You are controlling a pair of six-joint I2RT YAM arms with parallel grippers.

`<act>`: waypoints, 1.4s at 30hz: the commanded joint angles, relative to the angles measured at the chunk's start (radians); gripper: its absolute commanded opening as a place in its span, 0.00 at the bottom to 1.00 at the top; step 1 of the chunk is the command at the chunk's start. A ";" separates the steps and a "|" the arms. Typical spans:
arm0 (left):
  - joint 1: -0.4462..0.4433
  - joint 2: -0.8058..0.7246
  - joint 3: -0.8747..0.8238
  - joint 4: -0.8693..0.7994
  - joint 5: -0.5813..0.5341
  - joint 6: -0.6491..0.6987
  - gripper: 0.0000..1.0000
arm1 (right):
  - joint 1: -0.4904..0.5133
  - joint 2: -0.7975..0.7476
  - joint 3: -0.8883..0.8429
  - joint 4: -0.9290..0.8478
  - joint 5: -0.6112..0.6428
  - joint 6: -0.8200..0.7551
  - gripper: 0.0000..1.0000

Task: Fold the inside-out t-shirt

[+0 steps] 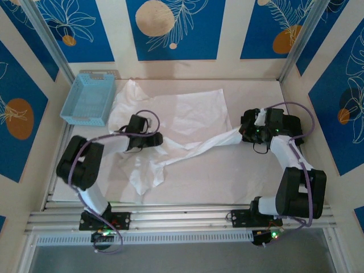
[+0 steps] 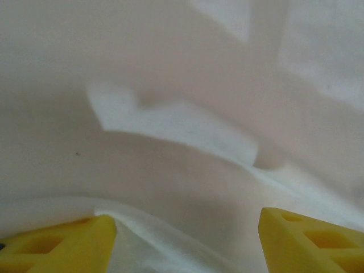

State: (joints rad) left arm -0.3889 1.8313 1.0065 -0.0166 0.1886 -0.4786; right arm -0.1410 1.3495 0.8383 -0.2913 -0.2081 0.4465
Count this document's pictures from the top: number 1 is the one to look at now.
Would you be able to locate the light blue plastic basket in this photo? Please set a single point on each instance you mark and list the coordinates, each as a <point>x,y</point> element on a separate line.
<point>88,99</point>

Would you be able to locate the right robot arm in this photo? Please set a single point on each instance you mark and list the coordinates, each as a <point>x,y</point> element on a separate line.
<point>298,193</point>

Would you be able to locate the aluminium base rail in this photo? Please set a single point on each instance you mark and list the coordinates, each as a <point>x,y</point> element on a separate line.
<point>182,219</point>

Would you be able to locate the aluminium corner post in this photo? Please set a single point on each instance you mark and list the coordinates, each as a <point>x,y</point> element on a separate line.
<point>298,37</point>
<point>48,37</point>

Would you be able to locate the white t-shirt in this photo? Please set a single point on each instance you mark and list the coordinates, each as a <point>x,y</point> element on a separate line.
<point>185,113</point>

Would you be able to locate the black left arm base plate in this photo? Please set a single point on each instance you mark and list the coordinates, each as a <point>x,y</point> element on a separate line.
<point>122,220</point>

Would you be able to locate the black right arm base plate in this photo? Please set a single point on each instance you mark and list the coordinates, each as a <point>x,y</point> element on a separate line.
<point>241,219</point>

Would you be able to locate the black controller box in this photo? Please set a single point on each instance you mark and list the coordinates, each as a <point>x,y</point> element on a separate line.
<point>264,237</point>
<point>102,236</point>

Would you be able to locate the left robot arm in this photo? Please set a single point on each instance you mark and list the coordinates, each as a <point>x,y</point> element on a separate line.
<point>85,165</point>

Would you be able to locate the aluminium side rail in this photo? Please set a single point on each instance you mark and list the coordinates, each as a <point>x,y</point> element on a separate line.
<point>55,170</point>

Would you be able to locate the grey perforated metal plate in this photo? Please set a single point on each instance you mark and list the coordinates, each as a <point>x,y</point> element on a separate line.
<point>98,71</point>

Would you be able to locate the white table cover sheet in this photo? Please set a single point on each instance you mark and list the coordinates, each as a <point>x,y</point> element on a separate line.
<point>213,182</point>

